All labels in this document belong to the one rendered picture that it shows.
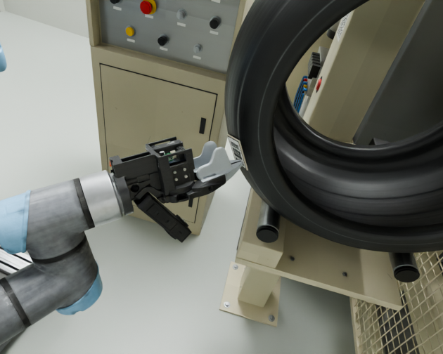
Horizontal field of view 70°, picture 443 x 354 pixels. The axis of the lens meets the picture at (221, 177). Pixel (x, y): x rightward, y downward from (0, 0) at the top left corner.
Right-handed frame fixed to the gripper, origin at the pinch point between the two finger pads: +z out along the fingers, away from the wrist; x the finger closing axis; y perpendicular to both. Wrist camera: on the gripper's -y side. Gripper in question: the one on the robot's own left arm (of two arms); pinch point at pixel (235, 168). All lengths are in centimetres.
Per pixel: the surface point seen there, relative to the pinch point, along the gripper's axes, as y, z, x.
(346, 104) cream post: 0.7, 40.2, 13.4
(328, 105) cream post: 0.7, 37.0, 16.2
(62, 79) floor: -10, -19, 276
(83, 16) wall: 41, 21, 369
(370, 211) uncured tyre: -18.5, 30.5, -4.7
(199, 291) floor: -90, 7, 62
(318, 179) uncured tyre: -14.4, 26.7, 8.0
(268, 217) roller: -13.2, 6.5, 0.4
